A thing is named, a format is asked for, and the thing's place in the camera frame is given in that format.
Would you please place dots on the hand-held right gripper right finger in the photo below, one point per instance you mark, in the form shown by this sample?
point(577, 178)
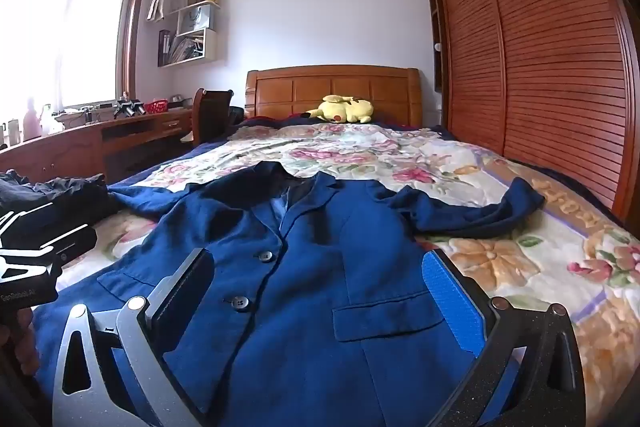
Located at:
point(450, 297)

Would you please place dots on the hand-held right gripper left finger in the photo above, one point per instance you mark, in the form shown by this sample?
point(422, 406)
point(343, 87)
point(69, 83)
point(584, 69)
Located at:
point(185, 297)

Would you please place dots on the blue suit jacket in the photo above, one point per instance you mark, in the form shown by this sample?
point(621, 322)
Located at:
point(310, 267)

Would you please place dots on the black clothes pile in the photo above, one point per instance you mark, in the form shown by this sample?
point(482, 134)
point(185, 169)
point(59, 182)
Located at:
point(75, 197)

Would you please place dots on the person's left hand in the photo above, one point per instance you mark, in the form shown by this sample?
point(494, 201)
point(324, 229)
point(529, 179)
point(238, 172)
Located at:
point(22, 337)

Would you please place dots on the wooden desk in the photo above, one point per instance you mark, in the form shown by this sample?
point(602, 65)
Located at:
point(75, 139)

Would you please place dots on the white bottle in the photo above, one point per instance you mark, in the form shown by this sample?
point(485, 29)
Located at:
point(50, 122)

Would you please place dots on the pink bottle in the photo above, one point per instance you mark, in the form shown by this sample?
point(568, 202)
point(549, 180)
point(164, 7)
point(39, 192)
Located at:
point(31, 119)

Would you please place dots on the floral blanket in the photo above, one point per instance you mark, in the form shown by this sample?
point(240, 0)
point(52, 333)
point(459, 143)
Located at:
point(400, 157)

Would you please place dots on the black device on stand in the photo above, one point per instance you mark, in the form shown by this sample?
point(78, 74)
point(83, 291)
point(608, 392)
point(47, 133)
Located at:
point(129, 107)

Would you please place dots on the wooden chair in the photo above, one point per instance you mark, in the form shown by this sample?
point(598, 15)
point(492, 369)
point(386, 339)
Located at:
point(212, 112)

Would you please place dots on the red basket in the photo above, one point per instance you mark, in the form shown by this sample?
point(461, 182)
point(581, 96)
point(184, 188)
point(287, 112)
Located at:
point(156, 107)

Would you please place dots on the yellow plush toy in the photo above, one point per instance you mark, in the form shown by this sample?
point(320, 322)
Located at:
point(340, 109)

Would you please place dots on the wood-framed window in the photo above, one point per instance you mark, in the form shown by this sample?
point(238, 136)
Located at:
point(75, 32)

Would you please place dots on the wooden bed headboard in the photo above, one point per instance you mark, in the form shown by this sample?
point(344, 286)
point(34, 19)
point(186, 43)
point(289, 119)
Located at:
point(300, 92)

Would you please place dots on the dark binders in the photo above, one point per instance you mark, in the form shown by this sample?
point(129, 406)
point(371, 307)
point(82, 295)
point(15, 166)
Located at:
point(165, 49)

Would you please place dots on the wooden louvered wardrobe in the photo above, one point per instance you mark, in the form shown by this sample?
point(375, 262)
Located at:
point(540, 57)

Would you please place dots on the white shopping bag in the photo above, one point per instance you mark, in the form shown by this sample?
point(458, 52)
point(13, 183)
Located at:
point(197, 19)

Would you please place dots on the white wall shelf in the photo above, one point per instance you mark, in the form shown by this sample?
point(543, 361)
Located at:
point(210, 44)

